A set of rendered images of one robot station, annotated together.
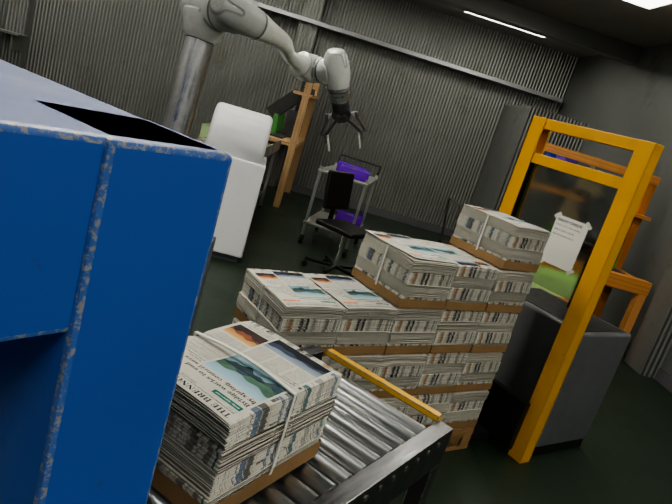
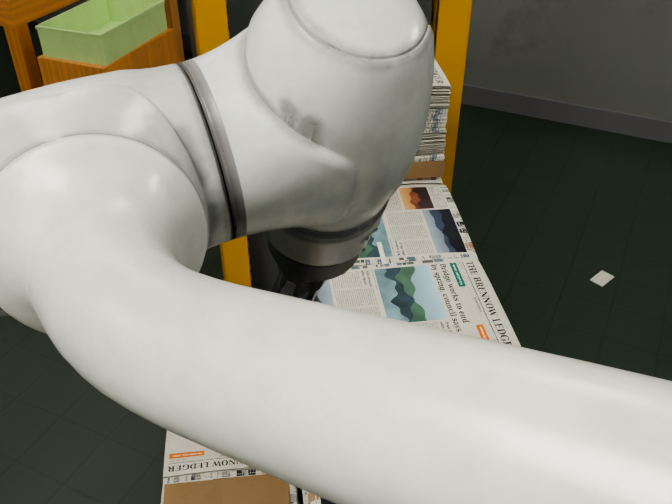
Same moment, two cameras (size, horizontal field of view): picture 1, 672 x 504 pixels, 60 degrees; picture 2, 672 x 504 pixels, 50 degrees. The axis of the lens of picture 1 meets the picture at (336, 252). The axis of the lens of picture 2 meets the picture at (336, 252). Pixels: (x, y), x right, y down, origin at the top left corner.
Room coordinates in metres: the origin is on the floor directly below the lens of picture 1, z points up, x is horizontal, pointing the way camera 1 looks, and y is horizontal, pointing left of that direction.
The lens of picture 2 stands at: (2.28, 0.54, 1.89)
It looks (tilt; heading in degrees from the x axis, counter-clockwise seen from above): 36 degrees down; 301
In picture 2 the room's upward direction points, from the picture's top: straight up
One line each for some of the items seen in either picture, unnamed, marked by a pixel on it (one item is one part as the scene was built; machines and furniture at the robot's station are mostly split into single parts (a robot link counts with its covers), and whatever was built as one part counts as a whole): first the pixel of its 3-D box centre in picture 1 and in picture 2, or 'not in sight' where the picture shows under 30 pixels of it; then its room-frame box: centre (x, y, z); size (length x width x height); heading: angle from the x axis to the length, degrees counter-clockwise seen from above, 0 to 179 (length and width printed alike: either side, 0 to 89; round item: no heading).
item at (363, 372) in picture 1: (381, 382); not in sight; (1.71, -0.26, 0.81); 0.43 x 0.03 x 0.02; 58
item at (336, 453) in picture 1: (294, 426); not in sight; (1.37, -0.03, 0.77); 0.47 x 0.05 x 0.05; 58
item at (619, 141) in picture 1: (591, 134); not in sight; (3.30, -1.14, 1.82); 0.75 x 0.06 x 0.06; 38
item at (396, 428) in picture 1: (349, 401); not in sight; (1.59, -0.17, 0.77); 0.47 x 0.05 x 0.05; 58
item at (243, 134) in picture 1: (228, 180); not in sight; (5.25, 1.13, 0.66); 0.67 x 0.61 x 1.31; 7
